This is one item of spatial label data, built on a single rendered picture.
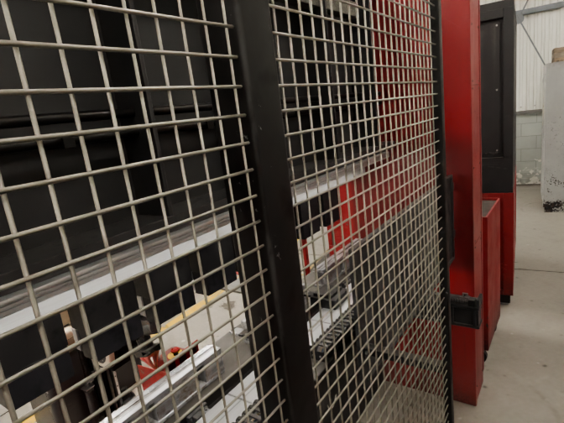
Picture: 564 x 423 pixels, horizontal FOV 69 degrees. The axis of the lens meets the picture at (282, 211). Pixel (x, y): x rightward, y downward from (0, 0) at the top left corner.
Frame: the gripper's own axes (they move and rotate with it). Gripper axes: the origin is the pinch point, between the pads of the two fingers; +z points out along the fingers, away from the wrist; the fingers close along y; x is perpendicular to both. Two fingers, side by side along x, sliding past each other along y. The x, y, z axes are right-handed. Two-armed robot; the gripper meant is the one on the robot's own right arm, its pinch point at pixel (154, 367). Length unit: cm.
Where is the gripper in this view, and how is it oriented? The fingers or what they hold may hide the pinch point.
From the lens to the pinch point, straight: 187.6
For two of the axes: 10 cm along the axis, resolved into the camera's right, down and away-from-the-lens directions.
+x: 4.8, -2.5, 8.4
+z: 3.4, 9.4, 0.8
